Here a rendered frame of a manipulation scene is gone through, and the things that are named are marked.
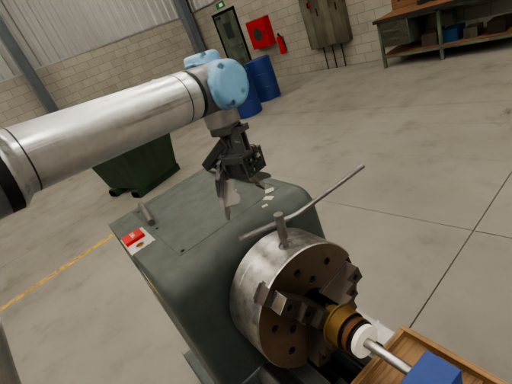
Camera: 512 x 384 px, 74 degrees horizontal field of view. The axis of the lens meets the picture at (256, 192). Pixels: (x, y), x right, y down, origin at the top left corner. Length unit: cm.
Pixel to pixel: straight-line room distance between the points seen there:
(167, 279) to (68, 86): 994
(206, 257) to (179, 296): 11
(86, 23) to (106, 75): 137
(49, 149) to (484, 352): 198
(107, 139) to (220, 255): 49
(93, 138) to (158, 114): 9
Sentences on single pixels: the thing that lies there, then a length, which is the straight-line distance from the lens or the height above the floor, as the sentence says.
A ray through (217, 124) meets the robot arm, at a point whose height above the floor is 154.
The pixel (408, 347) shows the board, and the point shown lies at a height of 89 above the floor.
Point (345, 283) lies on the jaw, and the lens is 85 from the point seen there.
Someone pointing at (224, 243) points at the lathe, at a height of 125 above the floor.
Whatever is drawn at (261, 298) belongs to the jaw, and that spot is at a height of 119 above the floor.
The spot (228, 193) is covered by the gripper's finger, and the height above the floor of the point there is 139.
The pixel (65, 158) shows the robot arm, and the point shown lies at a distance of 44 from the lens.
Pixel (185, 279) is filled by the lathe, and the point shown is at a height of 124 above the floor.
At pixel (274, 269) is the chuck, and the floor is 123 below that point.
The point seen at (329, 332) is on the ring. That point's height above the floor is 110.
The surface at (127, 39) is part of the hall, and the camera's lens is 1134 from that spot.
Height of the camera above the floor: 170
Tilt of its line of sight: 26 degrees down
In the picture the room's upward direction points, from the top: 22 degrees counter-clockwise
